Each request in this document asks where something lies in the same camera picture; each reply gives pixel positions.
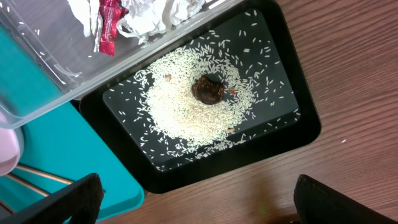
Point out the pile of rice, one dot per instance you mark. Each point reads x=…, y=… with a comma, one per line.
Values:
x=165, y=104

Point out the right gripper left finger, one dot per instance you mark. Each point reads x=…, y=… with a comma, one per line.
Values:
x=78, y=202

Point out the white napkin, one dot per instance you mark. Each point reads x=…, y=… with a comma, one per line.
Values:
x=145, y=18

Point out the clear plastic bin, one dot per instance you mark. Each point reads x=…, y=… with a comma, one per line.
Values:
x=46, y=61

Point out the large white plate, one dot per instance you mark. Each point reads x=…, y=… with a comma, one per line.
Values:
x=12, y=149

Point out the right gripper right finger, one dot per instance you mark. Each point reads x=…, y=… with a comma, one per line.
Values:
x=317, y=203

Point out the black tray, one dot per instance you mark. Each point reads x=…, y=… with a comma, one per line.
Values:
x=287, y=118

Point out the teal plastic tray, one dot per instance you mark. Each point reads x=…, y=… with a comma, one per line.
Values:
x=61, y=142

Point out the wooden chopstick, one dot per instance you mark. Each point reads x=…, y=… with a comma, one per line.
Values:
x=27, y=184
x=44, y=174

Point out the red snack wrapper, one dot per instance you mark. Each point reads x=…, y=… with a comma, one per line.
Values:
x=110, y=12

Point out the brown food scrap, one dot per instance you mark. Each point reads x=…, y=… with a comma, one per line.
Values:
x=207, y=91

